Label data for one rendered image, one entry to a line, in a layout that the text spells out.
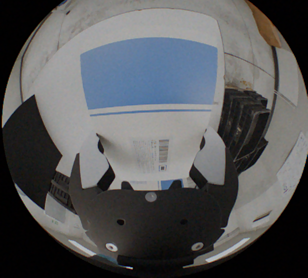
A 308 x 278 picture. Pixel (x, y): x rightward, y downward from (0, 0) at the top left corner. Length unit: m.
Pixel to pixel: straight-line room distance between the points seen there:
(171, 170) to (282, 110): 2.53
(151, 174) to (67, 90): 0.24
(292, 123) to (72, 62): 2.69
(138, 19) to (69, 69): 0.16
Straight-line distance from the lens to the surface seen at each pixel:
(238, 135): 0.72
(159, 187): 0.26
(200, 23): 0.22
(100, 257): 0.27
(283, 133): 2.62
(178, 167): 0.15
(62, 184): 0.75
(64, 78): 0.25
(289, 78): 2.43
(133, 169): 0.15
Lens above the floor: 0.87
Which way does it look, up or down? 58 degrees down
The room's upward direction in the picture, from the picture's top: 175 degrees clockwise
